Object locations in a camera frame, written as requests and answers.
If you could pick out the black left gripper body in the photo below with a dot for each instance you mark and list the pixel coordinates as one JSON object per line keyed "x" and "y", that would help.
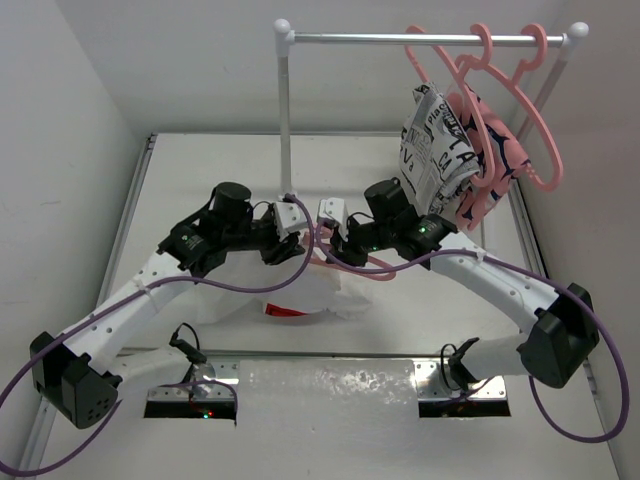
{"x": 262, "y": 237}

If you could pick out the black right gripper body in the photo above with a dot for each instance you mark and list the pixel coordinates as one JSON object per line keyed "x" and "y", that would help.
{"x": 362, "y": 238}

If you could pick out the white t shirt red print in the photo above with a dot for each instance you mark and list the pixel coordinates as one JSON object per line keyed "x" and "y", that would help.
{"x": 318, "y": 289}

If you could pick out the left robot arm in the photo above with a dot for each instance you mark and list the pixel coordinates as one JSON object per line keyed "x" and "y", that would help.
{"x": 79, "y": 371}

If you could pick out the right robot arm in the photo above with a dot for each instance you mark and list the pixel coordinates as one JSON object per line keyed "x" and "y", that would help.
{"x": 556, "y": 334}

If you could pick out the newspaper print shirt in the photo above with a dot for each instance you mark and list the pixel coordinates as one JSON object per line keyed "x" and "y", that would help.
{"x": 436, "y": 159}

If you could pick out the pink patterned shirt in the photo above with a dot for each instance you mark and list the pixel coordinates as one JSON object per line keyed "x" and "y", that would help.
{"x": 500, "y": 150}

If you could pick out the empty pink hanger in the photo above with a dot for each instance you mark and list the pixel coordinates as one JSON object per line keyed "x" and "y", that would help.
{"x": 512, "y": 85}

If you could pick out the white clothes rack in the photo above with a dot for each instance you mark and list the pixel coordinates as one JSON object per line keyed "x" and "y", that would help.
{"x": 460, "y": 53}

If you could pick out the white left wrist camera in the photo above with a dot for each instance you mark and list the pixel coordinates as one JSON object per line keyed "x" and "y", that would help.
{"x": 290, "y": 218}

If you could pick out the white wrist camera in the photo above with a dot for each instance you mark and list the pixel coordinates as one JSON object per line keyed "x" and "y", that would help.
{"x": 333, "y": 213}
{"x": 290, "y": 218}

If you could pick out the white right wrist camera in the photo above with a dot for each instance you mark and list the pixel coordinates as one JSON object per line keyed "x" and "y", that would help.
{"x": 333, "y": 213}

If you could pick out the metal base plate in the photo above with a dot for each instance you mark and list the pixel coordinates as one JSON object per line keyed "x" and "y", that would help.
{"x": 218, "y": 381}

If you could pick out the aluminium table edge rail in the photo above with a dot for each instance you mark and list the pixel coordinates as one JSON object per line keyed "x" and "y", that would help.
{"x": 43, "y": 421}

